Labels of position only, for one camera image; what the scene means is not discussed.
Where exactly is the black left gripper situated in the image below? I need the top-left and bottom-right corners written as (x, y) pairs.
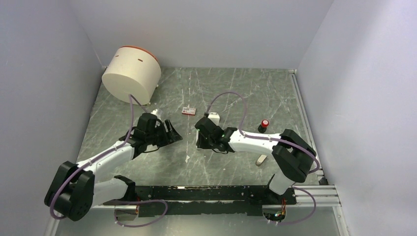
top-left (146, 118), bottom-right (182, 148)

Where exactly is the red white staple box sleeve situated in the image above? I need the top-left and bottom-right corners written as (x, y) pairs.
top-left (181, 107), bottom-right (196, 116)

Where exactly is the beige brown small stapler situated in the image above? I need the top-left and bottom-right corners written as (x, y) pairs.
top-left (255, 155), bottom-right (267, 166)

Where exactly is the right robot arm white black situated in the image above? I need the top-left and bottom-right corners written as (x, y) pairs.
top-left (195, 117), bottom-right (320, 204)

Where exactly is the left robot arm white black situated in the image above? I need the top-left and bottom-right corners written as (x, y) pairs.
top-left (44, 113), bottom-right (182, 221)

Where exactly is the red black stamp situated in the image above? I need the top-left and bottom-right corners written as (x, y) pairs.
top-left (258, 119), bottom-right (269, 133)

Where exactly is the cream cylindrical drum orange rim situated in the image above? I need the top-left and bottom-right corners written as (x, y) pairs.
top-left (102, 45), bottom-right (162, 105)

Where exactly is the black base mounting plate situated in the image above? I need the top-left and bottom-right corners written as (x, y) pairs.
top-left (103, 185), bottom-right (298, 218)

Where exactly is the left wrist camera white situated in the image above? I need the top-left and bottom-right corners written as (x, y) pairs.
top-left (150, 109), bottom-right (162, 124)

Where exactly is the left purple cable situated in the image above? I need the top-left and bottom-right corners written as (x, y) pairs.
top-left (49, 94), bottom-right (169, 228)

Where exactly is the aluminium rail frame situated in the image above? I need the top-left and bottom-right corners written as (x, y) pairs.
top-left (44, 69), bottom-right (351, 236)

